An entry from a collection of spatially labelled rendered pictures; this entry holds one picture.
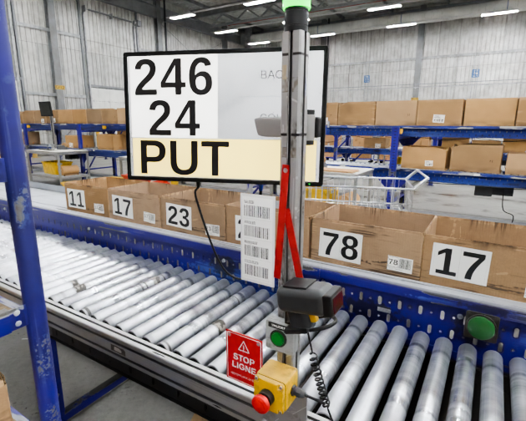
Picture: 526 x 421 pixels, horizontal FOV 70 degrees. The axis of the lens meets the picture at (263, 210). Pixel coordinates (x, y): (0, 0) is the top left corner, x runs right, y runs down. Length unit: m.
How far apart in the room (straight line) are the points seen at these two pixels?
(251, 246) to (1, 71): 0.52
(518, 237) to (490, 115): 4.27
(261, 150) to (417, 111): 5.07
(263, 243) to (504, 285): 0.79
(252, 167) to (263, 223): 0.15
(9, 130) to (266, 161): 0.51
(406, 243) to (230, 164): 0.69
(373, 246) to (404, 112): 4.64
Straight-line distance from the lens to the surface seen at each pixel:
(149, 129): 0.96
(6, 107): 0.57
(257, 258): 0.81
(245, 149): 0.87
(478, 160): 5.53
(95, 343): 1.42
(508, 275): 1.32
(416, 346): 1.26
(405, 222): 1.60
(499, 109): 5.78
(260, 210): 0.78
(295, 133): 0.72
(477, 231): 1.58
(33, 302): 0.62
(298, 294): 0.72
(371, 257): 1.36
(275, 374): 0.85
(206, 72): 0.92
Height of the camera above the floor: 1.39
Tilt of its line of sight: 13 degrees down
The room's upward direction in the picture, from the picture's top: straight up
